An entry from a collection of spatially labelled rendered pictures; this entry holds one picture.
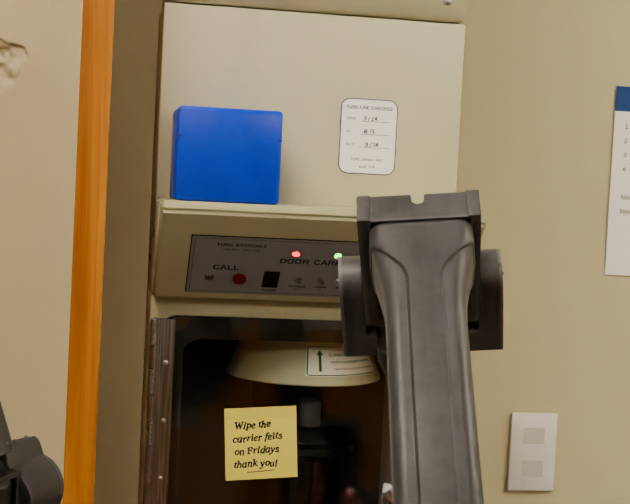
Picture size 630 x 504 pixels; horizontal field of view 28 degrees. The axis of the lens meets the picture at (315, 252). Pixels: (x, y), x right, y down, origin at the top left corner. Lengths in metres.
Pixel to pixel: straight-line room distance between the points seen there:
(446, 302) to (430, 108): 0.64
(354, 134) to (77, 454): 0.43
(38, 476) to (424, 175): 0.54
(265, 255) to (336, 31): 0.26
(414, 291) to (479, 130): 1.10
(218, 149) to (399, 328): 0.52
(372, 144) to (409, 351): 0.65
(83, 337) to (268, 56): 0.35
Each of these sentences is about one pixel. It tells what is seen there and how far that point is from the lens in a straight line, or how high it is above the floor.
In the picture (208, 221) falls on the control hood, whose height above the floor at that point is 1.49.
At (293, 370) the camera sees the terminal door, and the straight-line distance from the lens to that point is 1.32.
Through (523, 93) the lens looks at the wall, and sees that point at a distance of 1.84.
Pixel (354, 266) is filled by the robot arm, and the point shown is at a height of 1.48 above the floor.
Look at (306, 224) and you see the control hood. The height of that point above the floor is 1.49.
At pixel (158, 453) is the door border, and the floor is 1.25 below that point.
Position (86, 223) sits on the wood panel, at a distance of 1.21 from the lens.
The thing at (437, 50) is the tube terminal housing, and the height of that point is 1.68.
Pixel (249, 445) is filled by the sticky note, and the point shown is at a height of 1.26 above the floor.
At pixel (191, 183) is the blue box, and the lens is 1.20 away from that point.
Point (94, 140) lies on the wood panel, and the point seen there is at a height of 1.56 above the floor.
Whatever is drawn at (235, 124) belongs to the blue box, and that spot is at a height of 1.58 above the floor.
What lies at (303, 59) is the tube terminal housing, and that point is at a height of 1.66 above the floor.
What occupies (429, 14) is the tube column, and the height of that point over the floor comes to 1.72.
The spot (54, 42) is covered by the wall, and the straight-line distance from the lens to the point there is 1.74.
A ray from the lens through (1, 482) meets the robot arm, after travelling 1.00.
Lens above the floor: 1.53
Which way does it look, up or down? 3 degrees down
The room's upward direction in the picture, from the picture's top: 3 degrees clockwise
